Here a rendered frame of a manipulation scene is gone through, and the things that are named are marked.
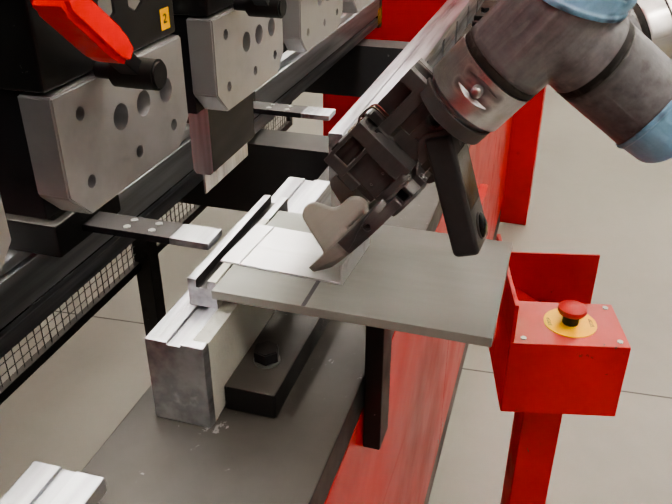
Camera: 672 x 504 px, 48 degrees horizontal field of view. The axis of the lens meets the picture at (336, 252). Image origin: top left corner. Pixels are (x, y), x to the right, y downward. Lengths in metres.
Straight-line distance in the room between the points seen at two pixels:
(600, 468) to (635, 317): 0.73
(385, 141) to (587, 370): 0.54
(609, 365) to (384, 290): 0.46
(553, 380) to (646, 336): 1.48
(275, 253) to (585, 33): 0.36
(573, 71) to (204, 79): 0.28
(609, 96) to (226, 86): 0.30
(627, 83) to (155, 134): 0.35
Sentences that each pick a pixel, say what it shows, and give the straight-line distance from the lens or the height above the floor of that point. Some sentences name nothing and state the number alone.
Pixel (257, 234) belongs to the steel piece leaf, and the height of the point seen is 1.00.
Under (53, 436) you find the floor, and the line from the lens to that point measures 2.15.
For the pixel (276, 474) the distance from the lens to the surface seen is 0.70.
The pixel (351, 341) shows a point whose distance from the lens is 0.85.
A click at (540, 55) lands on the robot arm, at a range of 0.60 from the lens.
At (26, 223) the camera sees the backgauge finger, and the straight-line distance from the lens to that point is 0.85.
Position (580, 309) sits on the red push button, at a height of 0.81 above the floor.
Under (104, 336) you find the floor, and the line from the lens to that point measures 2.47.
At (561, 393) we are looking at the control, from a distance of 1.10.
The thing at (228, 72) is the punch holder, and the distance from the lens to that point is 0.63.
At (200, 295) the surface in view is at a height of 0.98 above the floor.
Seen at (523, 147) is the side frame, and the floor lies 0.33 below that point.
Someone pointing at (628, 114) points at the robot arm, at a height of 1.18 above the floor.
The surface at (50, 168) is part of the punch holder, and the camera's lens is 0.46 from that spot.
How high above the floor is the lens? 1.38
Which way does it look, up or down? 29 degrees down
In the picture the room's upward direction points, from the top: straight up
